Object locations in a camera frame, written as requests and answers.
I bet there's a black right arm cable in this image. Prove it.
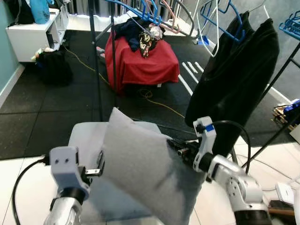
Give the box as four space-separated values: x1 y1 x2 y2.
213 120 252 175

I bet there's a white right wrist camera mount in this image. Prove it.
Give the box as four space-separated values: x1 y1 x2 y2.
193 116 218 158

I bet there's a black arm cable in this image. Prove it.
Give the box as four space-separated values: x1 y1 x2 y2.
213 120 252 175
12 157 51 225

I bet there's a pink clothes hanger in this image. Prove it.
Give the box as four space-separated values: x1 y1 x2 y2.
158 0 182 34

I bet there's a brown wooden brush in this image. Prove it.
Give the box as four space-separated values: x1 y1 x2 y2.
269 201 297 217

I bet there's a blue fabric bag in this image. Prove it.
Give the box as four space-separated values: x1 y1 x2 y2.
26 0 52 25

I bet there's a black backpack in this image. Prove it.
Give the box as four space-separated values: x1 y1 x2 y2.
5 0 34 25

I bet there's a black bag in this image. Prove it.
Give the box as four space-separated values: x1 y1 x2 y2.
36 49 74 86

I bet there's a yellow floor cable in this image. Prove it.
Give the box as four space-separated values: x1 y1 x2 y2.
61 45 186 119

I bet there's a black hanging garment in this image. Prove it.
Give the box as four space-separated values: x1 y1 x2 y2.
185 12 281 158

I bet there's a white cabinet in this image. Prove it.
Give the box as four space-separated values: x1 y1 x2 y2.
6 7 70 63

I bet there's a blue clothes hanger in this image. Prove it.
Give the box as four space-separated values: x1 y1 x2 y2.
104 0 163 25
199 0 247 44

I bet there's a black metal clothes rack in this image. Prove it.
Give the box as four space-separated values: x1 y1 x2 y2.
88 0 300 165

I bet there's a pile of dark clothes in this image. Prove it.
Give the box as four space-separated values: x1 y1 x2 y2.
114 17 165 58

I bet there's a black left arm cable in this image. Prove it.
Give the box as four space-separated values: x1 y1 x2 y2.
12 157 51 225

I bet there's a red cloth covered table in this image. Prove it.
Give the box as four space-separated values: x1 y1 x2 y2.
104 29 180 95

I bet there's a white power adapter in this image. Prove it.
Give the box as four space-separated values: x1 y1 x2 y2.
274 182 296 205

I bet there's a grey fabric pillow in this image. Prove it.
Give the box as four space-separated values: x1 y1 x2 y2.
101 107 208 225

